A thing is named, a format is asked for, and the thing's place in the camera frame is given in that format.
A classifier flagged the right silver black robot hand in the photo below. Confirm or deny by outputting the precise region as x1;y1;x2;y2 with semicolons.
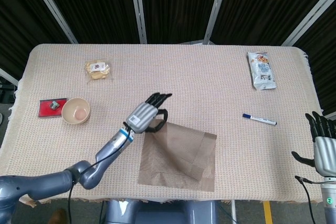
291;112;336;176

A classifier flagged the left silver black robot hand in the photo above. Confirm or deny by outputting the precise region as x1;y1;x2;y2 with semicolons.
123;92;173;133

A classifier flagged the brown woven placemat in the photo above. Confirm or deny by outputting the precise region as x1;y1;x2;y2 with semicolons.
138;119;217;193

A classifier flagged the beige round bowl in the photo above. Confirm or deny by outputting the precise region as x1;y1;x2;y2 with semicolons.
61;98;91;125

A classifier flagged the beige checked tablecloth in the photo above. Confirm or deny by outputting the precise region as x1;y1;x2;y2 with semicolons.
0;43;329;205

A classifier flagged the clear bag of biscuits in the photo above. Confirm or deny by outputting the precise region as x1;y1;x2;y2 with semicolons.
84;60;114;82

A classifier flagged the white marker with blue cap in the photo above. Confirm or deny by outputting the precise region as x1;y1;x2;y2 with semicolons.
242;113;278;126

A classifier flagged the red flat ink pad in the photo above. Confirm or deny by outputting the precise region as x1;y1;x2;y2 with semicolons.
37;98;68;119

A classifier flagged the grey robot torso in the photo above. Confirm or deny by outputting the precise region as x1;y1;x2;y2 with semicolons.
104;199;218;224

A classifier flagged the white printed snack packet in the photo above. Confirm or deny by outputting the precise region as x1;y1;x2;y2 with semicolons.
247;51;278;91

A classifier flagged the white metal table leg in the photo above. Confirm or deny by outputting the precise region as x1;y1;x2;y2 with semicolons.
230;200;238;224

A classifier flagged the dark pleated curtain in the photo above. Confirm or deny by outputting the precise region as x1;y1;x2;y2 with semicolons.
0;0;336;114

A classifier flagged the brown shoe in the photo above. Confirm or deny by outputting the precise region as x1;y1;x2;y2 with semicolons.
49;208;67;224

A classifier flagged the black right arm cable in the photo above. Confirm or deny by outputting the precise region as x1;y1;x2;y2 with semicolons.
295;175;322;224

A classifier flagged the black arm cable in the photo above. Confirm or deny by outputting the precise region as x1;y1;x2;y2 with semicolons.
295;175;322;224
67;121;132;224

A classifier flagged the white metal frame post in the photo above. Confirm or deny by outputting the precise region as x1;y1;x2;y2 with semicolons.
203;0;232;45
25;0;79;44
128;0;148;44
0;68;19;86
280;0;336;47

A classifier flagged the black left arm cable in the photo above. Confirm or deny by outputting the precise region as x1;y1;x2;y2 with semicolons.
67;121;132;224

